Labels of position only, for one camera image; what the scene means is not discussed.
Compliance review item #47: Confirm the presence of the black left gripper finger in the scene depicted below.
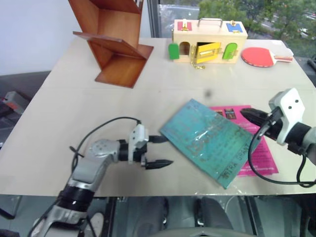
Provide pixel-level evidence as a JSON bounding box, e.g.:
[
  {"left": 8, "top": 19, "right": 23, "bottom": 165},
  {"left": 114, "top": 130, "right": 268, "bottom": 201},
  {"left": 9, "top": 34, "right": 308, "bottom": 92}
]
[
  {"left": 144, "top": 159, "right": 174, "bottom": 170},
  {"left": 147, "top": 135, "right": 169, "bottom": 144}
]

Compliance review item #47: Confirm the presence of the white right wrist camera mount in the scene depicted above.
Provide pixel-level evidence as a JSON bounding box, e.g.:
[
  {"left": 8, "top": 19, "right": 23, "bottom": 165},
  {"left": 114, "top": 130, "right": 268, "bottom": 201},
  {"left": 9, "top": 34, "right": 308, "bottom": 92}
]
[{"left": 268, "top": 87, "right": 307, "bottom": 146}]

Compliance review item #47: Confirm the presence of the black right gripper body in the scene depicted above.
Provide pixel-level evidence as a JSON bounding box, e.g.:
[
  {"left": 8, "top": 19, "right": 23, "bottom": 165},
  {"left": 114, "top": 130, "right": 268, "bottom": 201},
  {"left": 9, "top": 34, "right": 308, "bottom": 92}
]
[{"left": 259, "top": 108, "right": 285, "bottom": 142}]

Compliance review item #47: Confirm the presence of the large green arched door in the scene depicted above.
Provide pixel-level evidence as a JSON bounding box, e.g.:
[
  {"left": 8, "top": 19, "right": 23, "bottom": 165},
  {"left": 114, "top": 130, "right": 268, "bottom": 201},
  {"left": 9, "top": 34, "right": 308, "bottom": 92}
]
[{"left": 222, "top": 42, "right": 238, "bottom": 61}]

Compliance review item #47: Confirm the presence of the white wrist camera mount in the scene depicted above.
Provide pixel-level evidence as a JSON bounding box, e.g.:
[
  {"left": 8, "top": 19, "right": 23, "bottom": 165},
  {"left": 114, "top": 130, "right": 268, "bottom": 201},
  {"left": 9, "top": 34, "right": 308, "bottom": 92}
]
[
  {"left": 127, "top": 123, "right": 150, "bottom": 165},
  {"left": 268, "top": 87, "right": 307, "bottom": 146}
]

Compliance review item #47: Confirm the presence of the pink booklet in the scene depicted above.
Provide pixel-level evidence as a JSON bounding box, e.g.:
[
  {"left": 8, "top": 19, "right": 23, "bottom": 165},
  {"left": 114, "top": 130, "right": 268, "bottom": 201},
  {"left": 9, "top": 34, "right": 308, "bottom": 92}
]
[{"left": 209, "top": 105, "right": 280, "bottom": 178}]

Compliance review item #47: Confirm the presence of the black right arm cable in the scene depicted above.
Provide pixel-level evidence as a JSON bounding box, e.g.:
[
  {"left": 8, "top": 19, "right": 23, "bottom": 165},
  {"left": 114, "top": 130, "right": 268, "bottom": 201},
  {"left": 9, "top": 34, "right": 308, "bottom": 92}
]
[{"left": 247, "top": 120, "right": 316, "bottom": 189}]

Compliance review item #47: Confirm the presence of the grey window frame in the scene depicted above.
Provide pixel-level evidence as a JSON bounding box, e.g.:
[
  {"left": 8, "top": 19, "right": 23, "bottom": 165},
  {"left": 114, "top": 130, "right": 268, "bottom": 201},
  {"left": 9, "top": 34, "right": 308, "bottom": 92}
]
[{"left": 146, "top": 0, "right": 161, "bottom": 39}]

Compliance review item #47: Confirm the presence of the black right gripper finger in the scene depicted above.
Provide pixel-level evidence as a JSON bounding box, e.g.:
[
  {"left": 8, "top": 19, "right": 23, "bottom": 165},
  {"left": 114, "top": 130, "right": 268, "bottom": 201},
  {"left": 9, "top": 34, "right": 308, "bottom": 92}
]
[
  {"left": 239, "top": 107, "right": 270, "bottom": 119},
  {"left": 241, "top": 114, "right": 268, "bottom": 128}
]

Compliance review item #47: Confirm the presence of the blue latch panel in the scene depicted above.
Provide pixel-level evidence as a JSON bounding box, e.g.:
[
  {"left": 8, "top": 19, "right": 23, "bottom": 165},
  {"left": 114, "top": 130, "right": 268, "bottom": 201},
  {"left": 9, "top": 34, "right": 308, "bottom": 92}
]
[{"left": 226, "top": 21, "right": 245, "bottom": 34}]

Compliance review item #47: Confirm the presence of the red table tennis paddle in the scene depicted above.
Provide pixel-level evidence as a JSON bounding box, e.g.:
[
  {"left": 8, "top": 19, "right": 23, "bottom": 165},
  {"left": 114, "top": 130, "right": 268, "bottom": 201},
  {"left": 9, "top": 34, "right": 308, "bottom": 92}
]
[{"left": 240, "top": 46, "right": 294, "bottom": 68}]

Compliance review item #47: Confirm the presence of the brown wooden zigzag bookshelf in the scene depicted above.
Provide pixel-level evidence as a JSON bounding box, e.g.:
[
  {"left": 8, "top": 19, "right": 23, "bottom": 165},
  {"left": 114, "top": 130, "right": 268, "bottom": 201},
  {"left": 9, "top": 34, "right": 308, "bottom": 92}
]
[{"left": 68, "top": 0, "right": 155, "bottom": 89}]

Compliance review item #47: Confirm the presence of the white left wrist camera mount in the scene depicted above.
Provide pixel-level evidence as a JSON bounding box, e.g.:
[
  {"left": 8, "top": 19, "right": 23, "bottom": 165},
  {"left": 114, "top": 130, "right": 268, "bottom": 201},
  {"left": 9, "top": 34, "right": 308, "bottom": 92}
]
[{"left": 127, "top": 123, "right": 150, "bottom": 165}]

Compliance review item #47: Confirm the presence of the black table leg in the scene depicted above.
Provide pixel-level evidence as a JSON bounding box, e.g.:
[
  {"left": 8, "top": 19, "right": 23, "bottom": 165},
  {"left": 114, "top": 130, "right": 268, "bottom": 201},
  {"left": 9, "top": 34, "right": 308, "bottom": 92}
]
[
  {"left": 244, "top": 197, "right": 259, "bottom": 237},
  {"left": 101, "top": 197, "right": 118, "bottom": 237}
]

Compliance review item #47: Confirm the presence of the yellow square box door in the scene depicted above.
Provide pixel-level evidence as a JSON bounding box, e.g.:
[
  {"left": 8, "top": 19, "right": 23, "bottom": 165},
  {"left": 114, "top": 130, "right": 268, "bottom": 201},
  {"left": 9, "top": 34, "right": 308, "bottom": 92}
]
[{"left": 195, "top": 42, "right": 221, "bottom": 65}]

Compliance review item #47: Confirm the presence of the brass chain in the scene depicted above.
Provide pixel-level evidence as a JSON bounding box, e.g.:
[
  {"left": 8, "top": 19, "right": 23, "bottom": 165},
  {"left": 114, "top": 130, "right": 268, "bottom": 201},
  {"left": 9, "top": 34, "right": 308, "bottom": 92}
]
[{"left": 189, "top": 54, "right": 206, "bottom": 70}]

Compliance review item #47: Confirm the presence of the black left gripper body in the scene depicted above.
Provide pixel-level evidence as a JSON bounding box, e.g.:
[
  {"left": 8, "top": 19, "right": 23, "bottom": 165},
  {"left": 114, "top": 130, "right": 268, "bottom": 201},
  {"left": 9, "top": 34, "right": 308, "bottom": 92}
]
[{"left": 133, "top": 143, "right": 149, "bottom": 169}]

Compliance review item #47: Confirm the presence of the small green arched door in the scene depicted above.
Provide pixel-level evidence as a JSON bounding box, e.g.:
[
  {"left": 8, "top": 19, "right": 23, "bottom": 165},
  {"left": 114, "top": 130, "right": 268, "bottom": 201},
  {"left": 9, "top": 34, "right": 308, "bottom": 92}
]
[{"left": 168, "top": 42, "right": 180, "bottom": 60}]

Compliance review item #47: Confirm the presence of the teal book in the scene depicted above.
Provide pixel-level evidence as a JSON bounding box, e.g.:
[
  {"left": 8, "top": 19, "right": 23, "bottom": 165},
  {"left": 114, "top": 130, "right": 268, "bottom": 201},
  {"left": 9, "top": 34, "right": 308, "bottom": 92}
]
[{"left": 158, "top": 98, "right": 263, "bottom": 190}]

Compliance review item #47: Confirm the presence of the red latch panel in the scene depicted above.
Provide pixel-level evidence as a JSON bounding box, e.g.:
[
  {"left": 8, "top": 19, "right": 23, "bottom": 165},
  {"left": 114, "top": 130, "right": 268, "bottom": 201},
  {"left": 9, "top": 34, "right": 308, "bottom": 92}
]
[{"left": 175, "top": 20, "right": 193, "bottom": 32}]

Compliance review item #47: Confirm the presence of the wooden lock activity box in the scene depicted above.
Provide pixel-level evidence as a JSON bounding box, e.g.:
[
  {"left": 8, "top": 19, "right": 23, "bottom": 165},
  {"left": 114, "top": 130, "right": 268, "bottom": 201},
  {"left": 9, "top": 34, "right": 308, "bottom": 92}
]
[{"left": 172, "top": 19, "right": 248, "bottom": 64}]

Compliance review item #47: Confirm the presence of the grey box with red label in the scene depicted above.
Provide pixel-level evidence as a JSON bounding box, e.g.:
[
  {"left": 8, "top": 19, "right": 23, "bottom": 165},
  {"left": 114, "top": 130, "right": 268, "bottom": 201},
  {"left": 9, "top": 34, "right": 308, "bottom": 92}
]
[{"left": 1, "top": 90, "right": 31, "bottom": 117}]

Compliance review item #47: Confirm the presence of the metal box carry handle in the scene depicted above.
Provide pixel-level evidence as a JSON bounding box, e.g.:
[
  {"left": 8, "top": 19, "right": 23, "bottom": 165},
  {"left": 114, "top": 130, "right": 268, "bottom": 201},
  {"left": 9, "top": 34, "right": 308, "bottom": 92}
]
[{"left": 198, "top": 17, "right": 223, "bottom": 29}]

